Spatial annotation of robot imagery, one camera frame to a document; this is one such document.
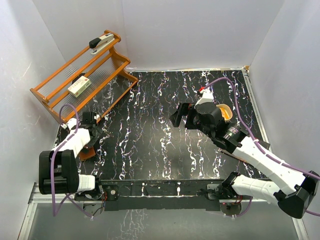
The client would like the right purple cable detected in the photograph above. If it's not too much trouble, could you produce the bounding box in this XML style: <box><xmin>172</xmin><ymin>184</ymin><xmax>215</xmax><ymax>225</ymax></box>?
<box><xmin>199</xmin><ymin>76</ymin><xmax>320</xmax><ymax>218</ymax></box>

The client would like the orange wooden shelf rack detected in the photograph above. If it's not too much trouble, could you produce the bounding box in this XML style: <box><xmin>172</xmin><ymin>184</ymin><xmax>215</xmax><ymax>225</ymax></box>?
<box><xmin>30</xmin><ymin>30</ymin><xmax>138</xmax><ymax>124</ymax></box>

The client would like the beige oval tray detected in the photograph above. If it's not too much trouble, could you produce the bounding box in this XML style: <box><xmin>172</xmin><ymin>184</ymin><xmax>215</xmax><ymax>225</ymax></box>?
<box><xmin>216</xmin><ymin>104</ymin><xmax>233</xmax><ymax>122</ymax></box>

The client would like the white staples box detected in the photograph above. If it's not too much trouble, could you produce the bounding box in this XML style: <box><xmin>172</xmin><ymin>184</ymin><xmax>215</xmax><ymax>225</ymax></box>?
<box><xmin>67</xmin><ymin>75</ymin><xmax>91</xmax><ymax>98</ymax></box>

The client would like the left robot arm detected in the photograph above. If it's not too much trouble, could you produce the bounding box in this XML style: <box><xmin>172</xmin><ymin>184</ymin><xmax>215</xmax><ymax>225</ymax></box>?
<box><xmin>38</xmin><ymin>111</ymin><xmax>104</xmax><ymax>200</ymax></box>

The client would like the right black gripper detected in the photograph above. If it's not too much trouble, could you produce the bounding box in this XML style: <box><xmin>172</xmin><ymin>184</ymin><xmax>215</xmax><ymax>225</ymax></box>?
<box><xmin>170</xmin><ymin>101</ymin><xmax>214</xmax><ymax>139</ymax></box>

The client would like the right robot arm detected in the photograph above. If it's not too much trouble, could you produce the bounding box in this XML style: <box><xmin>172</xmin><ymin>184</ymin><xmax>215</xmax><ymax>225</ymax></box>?
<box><xmin>169</xmin><ymin>87</ymin><xmax>320</xmax><ymax>219</ymax></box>

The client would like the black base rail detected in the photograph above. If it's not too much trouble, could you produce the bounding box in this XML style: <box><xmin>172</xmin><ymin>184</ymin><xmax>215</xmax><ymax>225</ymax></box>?
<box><xmin>75</xmin><ymin>179</ymin><xmax>248</xmax><ymax>211</ymax></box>

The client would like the brown leather card holder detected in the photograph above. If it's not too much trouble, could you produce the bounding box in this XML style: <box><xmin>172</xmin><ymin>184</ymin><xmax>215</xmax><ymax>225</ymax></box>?
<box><xmin>78</xmin><ymin>147</ymin><xmax>96</xmax><ymax>162</ymax></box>

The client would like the black and beige stapler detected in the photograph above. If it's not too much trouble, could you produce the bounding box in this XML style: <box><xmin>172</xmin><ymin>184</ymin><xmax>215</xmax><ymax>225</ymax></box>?
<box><xmin>89</xmin><ymin>33</ymin><xmax>115</xmax><ymax>55</ymax></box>

